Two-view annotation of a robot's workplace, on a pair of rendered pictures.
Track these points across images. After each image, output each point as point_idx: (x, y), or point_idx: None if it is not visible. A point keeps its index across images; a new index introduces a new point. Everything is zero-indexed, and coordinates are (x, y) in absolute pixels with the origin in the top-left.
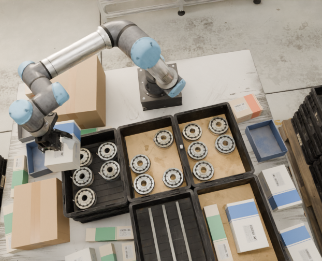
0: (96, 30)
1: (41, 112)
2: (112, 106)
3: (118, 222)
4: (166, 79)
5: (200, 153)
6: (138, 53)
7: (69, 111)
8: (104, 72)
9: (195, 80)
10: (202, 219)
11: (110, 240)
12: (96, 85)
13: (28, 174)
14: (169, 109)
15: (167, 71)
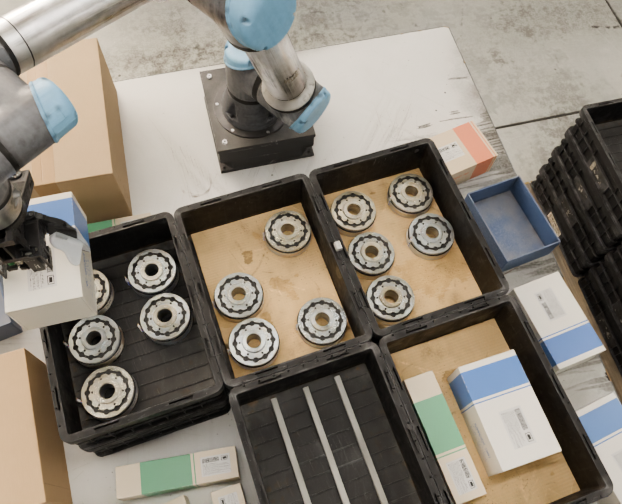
0: None
1: (8, 158)
2: (144, 166)
3: (193, 444)
4: (293, 85)
5: (379, 259)
6: (247, 5)
7: (40, 179)
8: (114, 86)
9: (338, 98)
10: (408, 409)
11: (181, 487)
12: (105, 113)
13: None
14: (284, 167)
15: (297, 64)
